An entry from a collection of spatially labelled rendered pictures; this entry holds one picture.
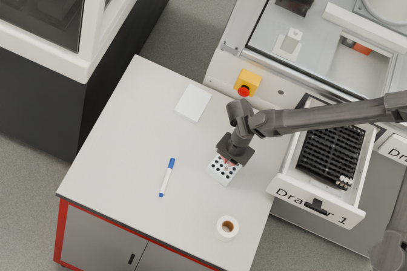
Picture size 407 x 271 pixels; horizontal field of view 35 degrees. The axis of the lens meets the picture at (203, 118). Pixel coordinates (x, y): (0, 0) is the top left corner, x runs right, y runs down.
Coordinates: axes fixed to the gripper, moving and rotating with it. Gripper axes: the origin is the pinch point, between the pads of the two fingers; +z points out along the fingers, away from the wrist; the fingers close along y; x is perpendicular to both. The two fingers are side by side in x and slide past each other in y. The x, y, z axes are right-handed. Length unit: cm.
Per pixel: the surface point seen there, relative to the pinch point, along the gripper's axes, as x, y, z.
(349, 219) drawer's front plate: -9.5, -39.4, 1.5
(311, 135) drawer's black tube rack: -25.1, -15.5, -1.4
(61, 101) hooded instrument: -1, 65, 34
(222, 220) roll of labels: 12.6, -8.6, 8.5
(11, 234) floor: 34, 59, 86
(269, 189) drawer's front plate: -3.4, -14.6, 4.1
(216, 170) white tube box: -0.1, 2.2, 8.3
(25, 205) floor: 21, 63, 86
